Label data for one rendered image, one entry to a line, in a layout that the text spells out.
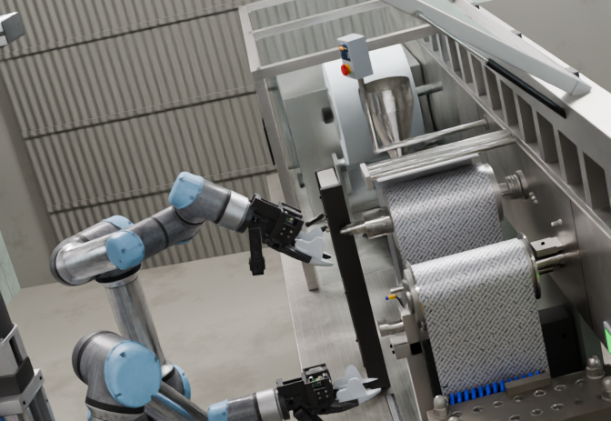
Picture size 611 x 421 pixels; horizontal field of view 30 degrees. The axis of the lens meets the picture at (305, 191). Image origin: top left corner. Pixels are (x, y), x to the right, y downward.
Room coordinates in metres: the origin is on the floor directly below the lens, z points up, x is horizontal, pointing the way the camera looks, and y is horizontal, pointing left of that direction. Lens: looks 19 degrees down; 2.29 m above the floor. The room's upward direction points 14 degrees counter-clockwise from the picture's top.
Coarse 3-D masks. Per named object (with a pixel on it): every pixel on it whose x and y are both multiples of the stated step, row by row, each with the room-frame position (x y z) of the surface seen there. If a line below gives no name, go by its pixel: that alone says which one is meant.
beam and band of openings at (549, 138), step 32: (512, 32) 2.57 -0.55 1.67; (448, 64) 3.26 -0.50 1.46; (480, 64) 2.85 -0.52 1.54; (480, 96) 2.85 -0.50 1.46; (512, 96) 2.55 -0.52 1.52; (576, 96) 2.01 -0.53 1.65; (608, 96) 1.96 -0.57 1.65; (512, 128) 2.52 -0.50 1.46; (544, 128) 2.24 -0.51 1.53; (576, 128) 1.94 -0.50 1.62; (608, 128) 1.79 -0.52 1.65; (544, 160) 2.25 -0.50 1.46; (576, 160) 2.09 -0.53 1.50; (608, 160) 1.78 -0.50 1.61; (576, 192) 2.04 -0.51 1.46; (608, 192) 1.82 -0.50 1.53; (608, 224) 1.86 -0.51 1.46
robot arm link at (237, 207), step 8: (232, 192) 2.22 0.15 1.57; (232, 200) 2.20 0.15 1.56; (240, 200) 2.21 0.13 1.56; (232, 208) 2.19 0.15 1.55; (240, 208) 2.19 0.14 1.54; (224, 216) 2.19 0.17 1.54; (232, 216) 2.19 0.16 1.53; (240, 216) 2.19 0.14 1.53; (216, 224) 2.21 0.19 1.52; (224, 224) 2.19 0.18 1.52; (232, 224) 2.19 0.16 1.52; (240, 224) 2.19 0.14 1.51
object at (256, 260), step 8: (248, 232) 2.21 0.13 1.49; (256, 232) 2.20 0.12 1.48; (256, 240) 2.20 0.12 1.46; (256, 248) 2.21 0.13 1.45; (256, 256) 2.21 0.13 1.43; (264, 256) 2.24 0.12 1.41; (248, 264) 2.23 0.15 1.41; (256, 264) 2.21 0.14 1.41; (264, 264) 2.22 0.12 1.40; (256, 272) 2.21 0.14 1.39
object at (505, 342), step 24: (480, 312) 2.15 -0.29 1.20; (504, 312) 2.15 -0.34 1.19; (528, 312) 2.16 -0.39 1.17; (432, 336) 2.15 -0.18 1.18; (456, 336) 2.15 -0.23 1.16; (480, 336) 2.15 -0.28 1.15; (504, 336) 2.15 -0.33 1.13; (528, 336) 2.16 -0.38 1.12; (456, 360) 2.15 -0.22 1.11; (480, 360) 2.15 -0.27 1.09; (504, 360) 2.15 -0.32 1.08; (528, 360) 2.16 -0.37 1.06; (456, 384) 2.15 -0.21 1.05; (480, 384) 2.15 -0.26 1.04
